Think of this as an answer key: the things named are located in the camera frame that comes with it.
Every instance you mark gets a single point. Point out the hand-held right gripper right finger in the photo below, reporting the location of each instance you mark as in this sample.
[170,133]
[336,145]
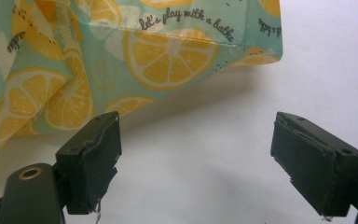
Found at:
[310,168]

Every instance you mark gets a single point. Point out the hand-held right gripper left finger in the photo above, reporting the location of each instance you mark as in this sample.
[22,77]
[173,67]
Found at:
[87,161]

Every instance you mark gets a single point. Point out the lemon print cloth bag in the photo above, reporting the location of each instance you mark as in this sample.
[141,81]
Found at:
[105,62]

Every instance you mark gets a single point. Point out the wooden-edged white board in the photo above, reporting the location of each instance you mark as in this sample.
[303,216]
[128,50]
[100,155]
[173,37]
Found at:
[199,161]

